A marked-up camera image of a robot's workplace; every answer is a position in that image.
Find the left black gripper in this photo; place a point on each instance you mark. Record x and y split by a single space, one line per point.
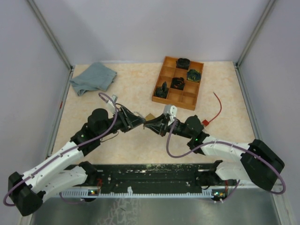
129 120

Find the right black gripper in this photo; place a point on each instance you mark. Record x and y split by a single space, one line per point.
159 125

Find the brass padlock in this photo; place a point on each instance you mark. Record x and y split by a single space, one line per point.
147 117

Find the red cable lock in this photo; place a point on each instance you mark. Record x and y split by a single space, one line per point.
213 108

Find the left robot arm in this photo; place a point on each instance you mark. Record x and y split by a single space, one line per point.
29 190

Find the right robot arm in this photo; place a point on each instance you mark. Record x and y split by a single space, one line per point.
254 162

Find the wooden compartment tray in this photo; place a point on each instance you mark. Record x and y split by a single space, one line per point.
178 83

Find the blue folded cloth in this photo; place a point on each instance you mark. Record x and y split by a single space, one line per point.
96 77

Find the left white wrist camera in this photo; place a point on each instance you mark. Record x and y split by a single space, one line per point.
111 104

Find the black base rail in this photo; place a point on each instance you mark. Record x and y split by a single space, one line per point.
202 174

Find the white toothed cable duct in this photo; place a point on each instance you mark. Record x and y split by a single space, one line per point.
131 192

